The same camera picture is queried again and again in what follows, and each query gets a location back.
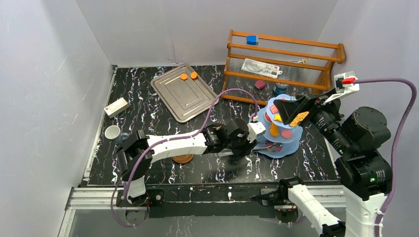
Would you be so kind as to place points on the magenta cake wedge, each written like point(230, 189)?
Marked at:
point(274, 147)

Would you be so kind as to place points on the blue block on shelf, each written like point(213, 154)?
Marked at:
point(252, 40)

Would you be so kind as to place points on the packaged ruler protractor set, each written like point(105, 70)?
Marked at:
point(261, 68)

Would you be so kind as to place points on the brown chocolate chip cookie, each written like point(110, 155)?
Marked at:
point(298, 119)

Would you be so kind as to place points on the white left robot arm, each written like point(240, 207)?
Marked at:
point(139, 150)

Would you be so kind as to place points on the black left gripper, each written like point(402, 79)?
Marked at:
point(238, 143)

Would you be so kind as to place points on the maroon heart-shaped object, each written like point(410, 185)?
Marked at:
point(260, 84)

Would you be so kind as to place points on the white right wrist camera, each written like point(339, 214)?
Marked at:
point(344, 85)

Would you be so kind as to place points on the blue lidded jar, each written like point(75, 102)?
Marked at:
point(280, 88)

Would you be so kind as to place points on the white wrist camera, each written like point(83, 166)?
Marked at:
point(255, 129)
point(344, 85)

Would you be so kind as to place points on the orange oval pastry piece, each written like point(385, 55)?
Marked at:
point(274, 130)

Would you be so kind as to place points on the orange yellow pastry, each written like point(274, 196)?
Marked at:
point(277, 117)

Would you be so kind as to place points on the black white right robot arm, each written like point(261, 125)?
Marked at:
point(366, 177)

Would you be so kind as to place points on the small grey white cup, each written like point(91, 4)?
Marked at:
point(115, 134)

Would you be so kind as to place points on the small orange round cookie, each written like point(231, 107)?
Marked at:
point(193, 75)

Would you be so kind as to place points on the brown wooden round coaster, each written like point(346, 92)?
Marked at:
point(183, 159)

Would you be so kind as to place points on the blue three-tier cake stand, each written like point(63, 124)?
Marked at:
point(289, 145)

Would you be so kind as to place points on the steel serving tray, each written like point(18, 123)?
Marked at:
point(185, 99)

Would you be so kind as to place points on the small white cardboard box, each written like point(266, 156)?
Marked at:
point(116, 107)

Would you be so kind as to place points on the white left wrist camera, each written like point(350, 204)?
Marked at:
point(255, 129)

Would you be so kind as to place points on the pink layered cake slice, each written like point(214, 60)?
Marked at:
point(273, 109)

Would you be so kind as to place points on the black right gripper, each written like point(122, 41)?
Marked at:
point(288, 108)

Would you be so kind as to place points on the red sprinkled donut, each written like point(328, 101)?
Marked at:
point(267, 118)

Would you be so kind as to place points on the steel food tongs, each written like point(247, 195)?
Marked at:
point(258, 149)

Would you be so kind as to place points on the wooden two-tier shelf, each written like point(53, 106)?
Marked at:
point(306, 64)

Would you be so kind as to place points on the pink round macaron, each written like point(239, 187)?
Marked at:
point(286, 133)

